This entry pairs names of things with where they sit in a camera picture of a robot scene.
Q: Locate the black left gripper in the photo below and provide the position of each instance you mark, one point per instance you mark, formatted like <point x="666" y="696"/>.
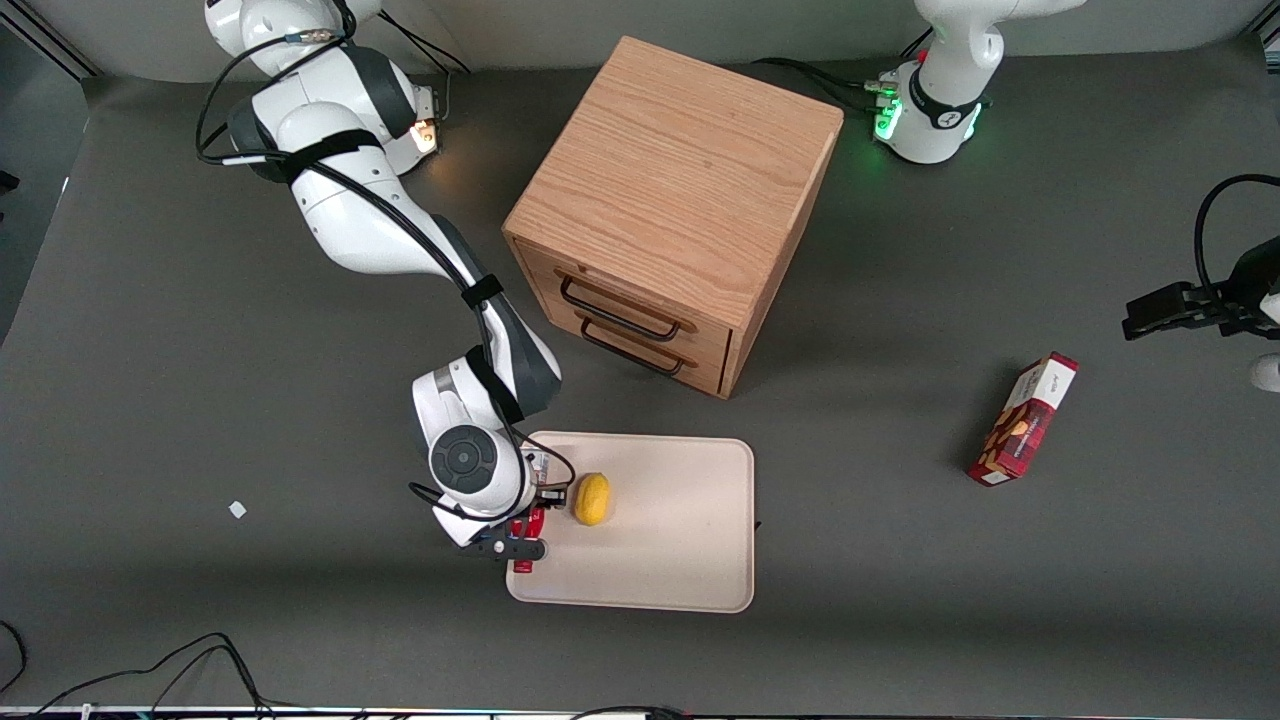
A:
<point x="1243" y="291"/>

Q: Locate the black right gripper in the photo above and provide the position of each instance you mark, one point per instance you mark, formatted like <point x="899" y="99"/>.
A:
<point x="549" y="492"/>

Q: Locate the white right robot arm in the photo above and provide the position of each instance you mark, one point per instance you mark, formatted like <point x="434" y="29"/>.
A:
<point x="370" y="230"/>

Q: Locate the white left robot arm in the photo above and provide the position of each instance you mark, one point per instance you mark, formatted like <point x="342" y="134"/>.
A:
<point x="945" y="60"/>

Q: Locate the beige rectangular tray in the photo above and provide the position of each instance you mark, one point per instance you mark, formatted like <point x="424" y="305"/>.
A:
<point x="660" y="540"/>

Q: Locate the yellow lemon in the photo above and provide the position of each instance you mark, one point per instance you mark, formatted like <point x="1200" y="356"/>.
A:
<point x="592" y="498"/>

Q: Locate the red cookie box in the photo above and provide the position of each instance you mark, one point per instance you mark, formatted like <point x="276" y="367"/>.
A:
<point x="1022" y="425"/>

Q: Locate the wooden drawer front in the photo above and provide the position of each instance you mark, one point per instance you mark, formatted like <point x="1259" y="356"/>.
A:
<point x="712" y="372"/>
<point x="700" y="335"/>

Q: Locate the wooden drawer cabinet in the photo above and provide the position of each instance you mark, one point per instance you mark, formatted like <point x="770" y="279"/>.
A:
<point x="680" y="170"/>

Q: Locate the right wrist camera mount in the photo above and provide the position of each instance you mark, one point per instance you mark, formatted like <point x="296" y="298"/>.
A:
<point x="510" y="549"/>

